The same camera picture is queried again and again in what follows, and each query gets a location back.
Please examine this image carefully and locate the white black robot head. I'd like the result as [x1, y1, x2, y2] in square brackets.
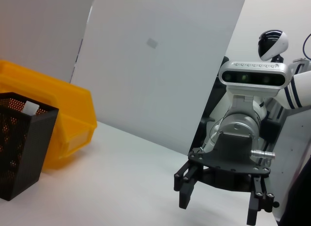
[258, 29, 290, 62]

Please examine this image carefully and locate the yellow plastic storage bin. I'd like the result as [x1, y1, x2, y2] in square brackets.
[0, 60, 98, 171]

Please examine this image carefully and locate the dark looped cable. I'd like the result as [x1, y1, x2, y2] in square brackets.
[302, 33, 311, 62]

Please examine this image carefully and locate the person in dark clothes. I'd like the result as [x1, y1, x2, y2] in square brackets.
[279, 157, 311, 226]

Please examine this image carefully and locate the white partition board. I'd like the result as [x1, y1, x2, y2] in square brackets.
[69, 0, 249, 156]

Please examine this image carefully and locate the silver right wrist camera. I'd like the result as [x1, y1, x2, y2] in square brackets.
[218, 60, 293, 108]

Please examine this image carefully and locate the black mesh pen holder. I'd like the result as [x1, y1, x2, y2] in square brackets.
[0, 91, 60, 202]

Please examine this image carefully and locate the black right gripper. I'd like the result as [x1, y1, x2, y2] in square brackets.
[173, 132, 276, 226]

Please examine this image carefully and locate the right wrist connector cable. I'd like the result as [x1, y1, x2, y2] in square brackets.
[250, 149, 276, 165]

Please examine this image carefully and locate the green utility knife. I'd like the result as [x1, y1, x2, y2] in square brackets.
[22, 101, 40, 116]

